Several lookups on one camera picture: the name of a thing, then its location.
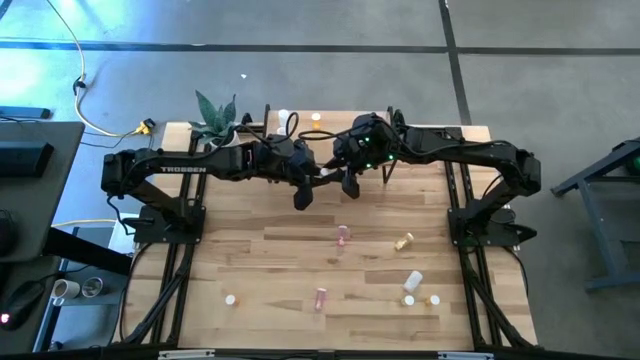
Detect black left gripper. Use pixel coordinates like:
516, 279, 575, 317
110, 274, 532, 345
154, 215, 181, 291
272, 139, 329, 212

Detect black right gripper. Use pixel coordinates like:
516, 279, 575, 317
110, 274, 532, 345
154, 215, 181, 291
327, 134, 374, 200

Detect snake plant in white pot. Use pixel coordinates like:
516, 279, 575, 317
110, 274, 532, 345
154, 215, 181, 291
188, 89, 243, 151

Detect white flat box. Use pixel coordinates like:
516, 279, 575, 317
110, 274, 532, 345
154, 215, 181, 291
107, 212, 142, 256

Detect silver aluminium extrusion piece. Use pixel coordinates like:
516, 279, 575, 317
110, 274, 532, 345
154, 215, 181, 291
157, 349, 217, 360
437, 351, 495, 360

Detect black desk beam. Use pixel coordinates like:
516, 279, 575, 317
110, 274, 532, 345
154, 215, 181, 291
43, 227, 134, 277

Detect shiny metal can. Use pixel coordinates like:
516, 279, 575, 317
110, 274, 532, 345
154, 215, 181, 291
80, 276, 105, 300

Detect dark blue metal cart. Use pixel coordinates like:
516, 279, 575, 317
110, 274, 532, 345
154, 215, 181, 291
549, 135, 640, 295

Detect white paper cup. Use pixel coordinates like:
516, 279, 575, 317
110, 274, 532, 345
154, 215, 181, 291
51, 278, 82, 307

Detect dark grey desk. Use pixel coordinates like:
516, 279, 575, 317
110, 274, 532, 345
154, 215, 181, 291
0, 121, 86, 356

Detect black box device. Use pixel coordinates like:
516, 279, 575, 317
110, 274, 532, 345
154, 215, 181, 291
0, 141, 55, 179

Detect black flat bar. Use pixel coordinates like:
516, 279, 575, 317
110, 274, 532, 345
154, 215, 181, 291
0, 105, 53, 121

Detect black computer mouse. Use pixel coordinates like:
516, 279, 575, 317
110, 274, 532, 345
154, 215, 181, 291
0, 281, 47, 332

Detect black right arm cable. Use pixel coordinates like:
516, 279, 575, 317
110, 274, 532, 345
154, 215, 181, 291
298, 128, 351, 143

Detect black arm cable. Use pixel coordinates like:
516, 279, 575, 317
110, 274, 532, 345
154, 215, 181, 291
298, 128, 351, 143
282, 110, 301, 147

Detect wooden shelf black metal frame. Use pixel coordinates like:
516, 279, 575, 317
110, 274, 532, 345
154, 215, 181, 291
259, 105, 400, 185

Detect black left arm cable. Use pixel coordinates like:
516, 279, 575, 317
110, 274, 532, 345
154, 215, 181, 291
282, 110, 301, 147

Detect black aluminium table frame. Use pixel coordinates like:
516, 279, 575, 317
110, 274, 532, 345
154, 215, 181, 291
112, 105, 540, 360

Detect short yellow floor cable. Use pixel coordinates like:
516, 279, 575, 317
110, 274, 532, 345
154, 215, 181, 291
51, 218, 117, 229

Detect long pale yellow cable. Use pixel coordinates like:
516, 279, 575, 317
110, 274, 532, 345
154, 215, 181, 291
45, 0, 146, 139

